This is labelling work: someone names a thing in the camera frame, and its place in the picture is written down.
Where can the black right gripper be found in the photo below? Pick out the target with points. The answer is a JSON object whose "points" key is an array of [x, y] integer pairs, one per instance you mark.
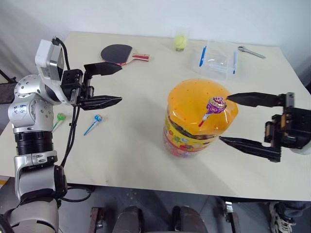
{"points": [[295, 123]]}

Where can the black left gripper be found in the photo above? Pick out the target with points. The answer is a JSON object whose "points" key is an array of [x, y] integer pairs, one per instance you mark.
{"points": [[73, 81]]}

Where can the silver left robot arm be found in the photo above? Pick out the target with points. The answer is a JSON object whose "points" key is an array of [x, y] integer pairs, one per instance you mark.
{"points": [[29, 109]]}

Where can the orange-lidded lollipop jar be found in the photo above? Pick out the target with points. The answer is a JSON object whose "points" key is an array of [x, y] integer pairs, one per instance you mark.
{"points": [[189, 102]]}

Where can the blue wrapped lollipop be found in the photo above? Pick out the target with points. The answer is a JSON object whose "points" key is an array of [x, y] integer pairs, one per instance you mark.
{"points": [[98, 118]]}

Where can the black table tennis paddle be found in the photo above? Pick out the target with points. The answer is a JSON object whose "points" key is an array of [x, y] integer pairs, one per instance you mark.
{"points": [[115, 53]]}

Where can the purple wrapped lollipop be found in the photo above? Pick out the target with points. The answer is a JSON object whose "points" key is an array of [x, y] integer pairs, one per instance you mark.
{"points": [[216, 104]]}

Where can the green wrapped lollipop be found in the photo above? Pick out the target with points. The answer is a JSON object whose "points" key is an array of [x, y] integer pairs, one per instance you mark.
{"points": [[60, 117]]}

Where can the silver metal wrench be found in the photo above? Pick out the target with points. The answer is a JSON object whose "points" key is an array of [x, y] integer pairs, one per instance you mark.
{"points": [[252, 52]]}

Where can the clear box with blue clips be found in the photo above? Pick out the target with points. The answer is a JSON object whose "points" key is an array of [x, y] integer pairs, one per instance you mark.
{"points": [[216, 60]]}

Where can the yellow tennis ball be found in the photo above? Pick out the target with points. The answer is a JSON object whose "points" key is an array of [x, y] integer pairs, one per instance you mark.
{"points": [[180, 41]]}

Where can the blue jeans trouser leg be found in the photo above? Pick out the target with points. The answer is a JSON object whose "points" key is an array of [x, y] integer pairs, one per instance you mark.
{"points": [[295, 206]]}

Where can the dark metal table leg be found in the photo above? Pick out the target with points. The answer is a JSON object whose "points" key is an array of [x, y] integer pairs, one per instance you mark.
{"points": [[97, 218], [230, 213]]}

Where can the clear plastic cup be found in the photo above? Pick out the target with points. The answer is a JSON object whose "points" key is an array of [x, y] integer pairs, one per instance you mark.
{"points": [[181, 31]]}

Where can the white and black sneaker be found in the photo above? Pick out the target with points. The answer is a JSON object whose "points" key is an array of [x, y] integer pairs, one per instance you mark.
{"points": [[281, 218]]}

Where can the dark rounded shape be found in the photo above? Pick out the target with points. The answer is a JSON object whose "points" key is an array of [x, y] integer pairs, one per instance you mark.
{"points": [[188, 219], [128, 219]]}

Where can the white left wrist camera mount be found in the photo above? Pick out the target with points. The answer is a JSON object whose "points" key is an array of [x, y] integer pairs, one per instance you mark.
{"points": [[42, 55]]}

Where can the black background frame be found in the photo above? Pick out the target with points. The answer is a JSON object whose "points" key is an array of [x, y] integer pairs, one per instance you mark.
{"points": [[7, 92]]}

